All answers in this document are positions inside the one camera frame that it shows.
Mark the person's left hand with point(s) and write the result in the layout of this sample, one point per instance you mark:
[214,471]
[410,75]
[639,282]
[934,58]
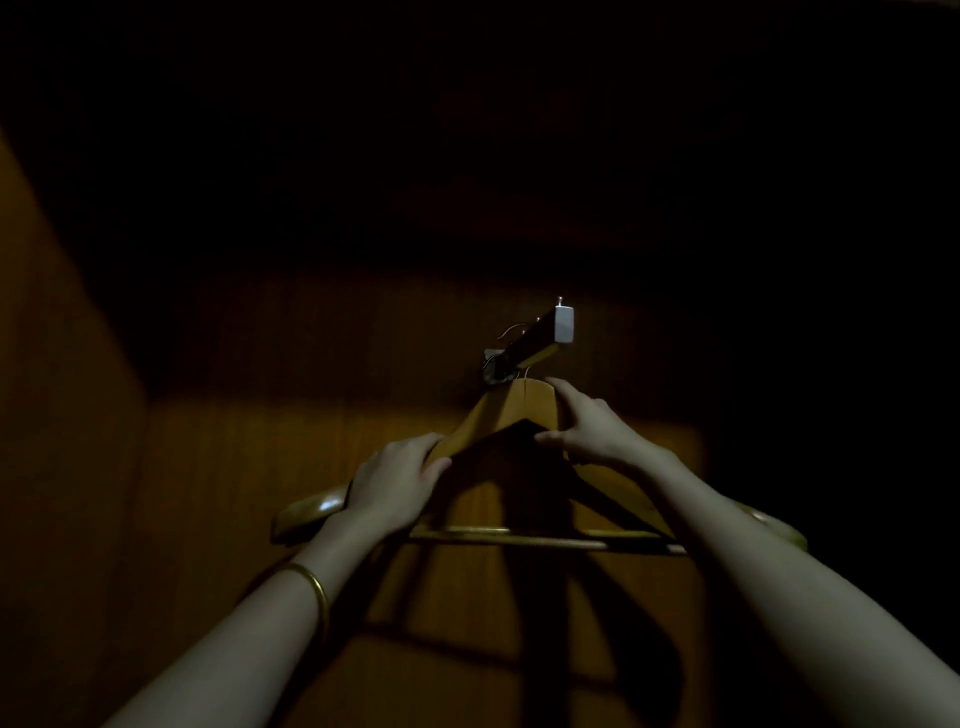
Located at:
[394,487]

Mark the person's right hand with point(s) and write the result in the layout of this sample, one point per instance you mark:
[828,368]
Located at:
[607,439]

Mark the brown wooden wardrobe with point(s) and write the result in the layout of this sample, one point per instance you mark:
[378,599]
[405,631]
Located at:
[225,487]

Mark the person's right forearm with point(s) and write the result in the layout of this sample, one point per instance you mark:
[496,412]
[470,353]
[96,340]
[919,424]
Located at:
[825,600]

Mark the person's left forearm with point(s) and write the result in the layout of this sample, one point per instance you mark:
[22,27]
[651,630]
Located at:
[240,652]

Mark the metal wardrobe hook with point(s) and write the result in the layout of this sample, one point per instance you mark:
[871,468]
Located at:
[525,349]

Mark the small white tag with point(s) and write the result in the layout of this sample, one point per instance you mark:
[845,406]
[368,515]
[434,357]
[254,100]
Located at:
[564,324]

